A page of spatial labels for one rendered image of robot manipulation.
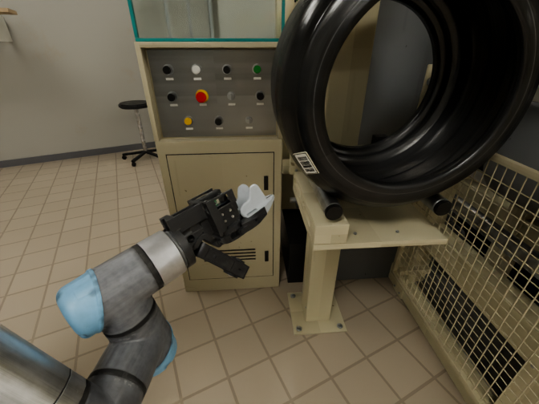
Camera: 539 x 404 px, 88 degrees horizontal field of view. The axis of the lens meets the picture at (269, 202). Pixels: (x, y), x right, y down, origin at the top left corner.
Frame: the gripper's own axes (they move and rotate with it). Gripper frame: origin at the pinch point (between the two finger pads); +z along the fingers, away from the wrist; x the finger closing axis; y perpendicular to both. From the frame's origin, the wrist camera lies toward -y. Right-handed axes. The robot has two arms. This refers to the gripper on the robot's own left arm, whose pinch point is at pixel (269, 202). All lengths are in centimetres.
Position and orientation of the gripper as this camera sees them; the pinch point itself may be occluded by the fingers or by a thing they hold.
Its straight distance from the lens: 55.0
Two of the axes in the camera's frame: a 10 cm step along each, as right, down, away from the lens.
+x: -6.4, -0.5, 7.7
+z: 7.0, -4.6, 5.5
